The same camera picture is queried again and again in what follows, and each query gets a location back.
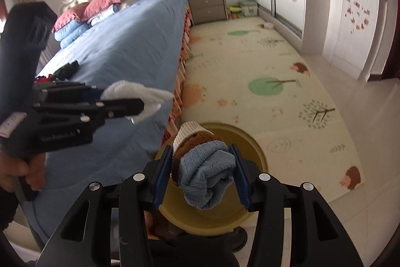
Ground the grey bedside table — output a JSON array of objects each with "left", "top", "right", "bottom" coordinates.
[{"left": 188, "top": 0, "right": 228, "bottom": 24}]

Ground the right pink pillow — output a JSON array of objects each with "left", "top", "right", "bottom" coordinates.
[{"left": 81, "top": 0, "right": 124, "bottom": 21}]

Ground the white flowered cabinet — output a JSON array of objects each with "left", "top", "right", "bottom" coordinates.
[{"left": 322, "top": 0, "right": 380, "bottom": 79}]

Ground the blue folded quilt lower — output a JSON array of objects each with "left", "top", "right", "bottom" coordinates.
[{"left": 60, "top": 23, "right": 90, "bottom": 49}]

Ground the red cloth pile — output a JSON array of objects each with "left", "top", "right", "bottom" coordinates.
[{"left": 34, "top": 75, "right": 54, "bottom": 84}]

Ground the cartoon floor mat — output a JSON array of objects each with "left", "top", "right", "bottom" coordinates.
[{"left": 182, "top": 17, "right": 365, "bottom": 201}]

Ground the person left hand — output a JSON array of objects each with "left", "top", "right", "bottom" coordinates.
[{"left": 0, "top": 151, "right": 46, "bottom": 192}]

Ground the green white storage box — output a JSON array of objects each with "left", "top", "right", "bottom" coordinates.
[{"left": 239, "top": 1, "right": 258, "bottom": 17}]

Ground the blue bed sheet mattress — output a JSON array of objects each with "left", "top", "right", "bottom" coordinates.
[{"left": 22, "top": 0, "right": 188, "bottom": 241}]

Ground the left pink pillow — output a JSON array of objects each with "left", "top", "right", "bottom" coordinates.
[{"left": 51, "top": 2, "right": 90, "bottom": 33}]

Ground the grey brown sock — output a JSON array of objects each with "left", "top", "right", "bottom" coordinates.
[{"left": 171, "top": 121, "right": 236, "bottom": 210}]

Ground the white tissue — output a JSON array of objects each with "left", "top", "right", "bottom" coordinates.
[{"left": 100, "top": 81, "right": 174, "bottom": 125}]

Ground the yellow trash bin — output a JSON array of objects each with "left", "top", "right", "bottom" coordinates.
[{"left": 159, "top": 123, "right": 268, "bottom": 236}]

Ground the black scrunched cloth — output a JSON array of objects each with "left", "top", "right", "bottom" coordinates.
[{"left": 50, "top": 60, "right": 80, "bottom": 81}]

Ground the pink pillow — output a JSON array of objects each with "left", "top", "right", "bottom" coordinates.
[
  {"left": 81, "top": 0, "right": 124, "bottom": 21},
  {"left": 51, "top": 2, "right": 90, "bottom": 33}
]

